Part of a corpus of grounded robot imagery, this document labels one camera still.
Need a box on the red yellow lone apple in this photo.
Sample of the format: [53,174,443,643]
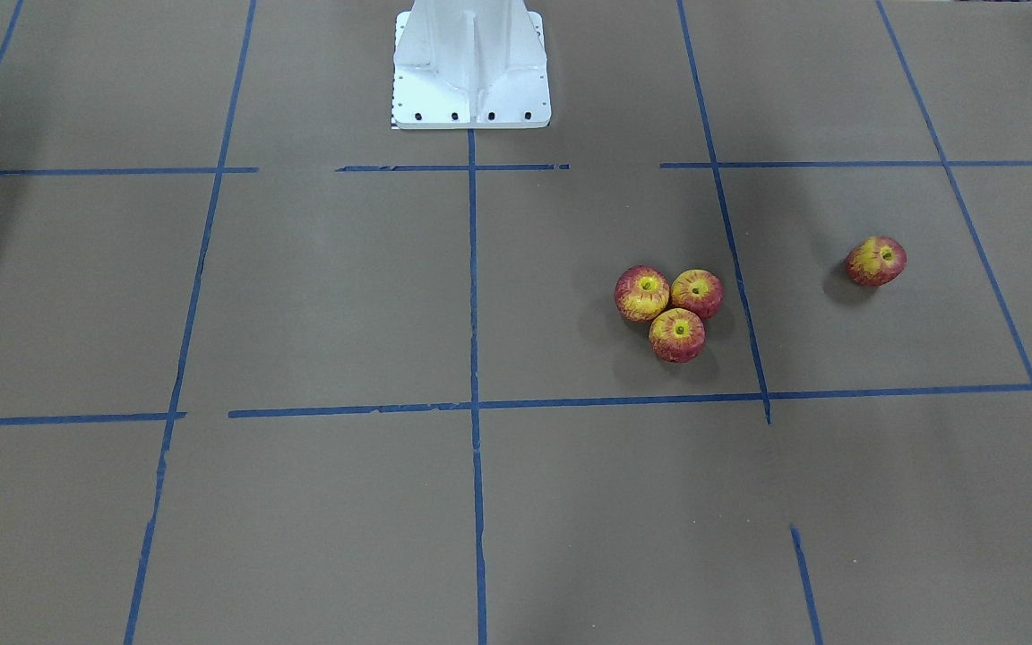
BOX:
[844,236,907,288]

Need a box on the red yellow apple back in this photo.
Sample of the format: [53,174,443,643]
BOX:
[670,269,724,320]
[614,265,670,323]

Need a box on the red yellow apple front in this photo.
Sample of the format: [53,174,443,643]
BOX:
[648,309,706,364]

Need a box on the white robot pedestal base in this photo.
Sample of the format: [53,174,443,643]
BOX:
[391,1,553,130]

